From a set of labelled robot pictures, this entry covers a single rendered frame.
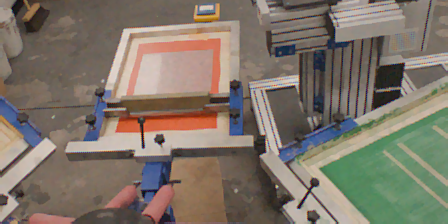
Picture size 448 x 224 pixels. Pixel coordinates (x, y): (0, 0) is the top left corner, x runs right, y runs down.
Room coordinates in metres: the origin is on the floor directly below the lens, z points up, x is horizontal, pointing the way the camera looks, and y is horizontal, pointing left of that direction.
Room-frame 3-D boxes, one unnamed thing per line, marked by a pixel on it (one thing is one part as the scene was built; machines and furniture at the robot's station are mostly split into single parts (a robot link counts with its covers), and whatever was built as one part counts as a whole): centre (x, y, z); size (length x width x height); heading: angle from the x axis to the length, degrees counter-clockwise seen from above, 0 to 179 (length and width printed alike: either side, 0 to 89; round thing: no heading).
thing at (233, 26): (1.67, 0.02, 0.97); 0.79 x 0.58 x 0.04; 167
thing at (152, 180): (1.12, 0.14, 1.02); 0.17 x 0.06 x 0.05; 167
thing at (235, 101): (1.37, -0.20, 0.98); 0.30 x 0.05 x 0.07; 167
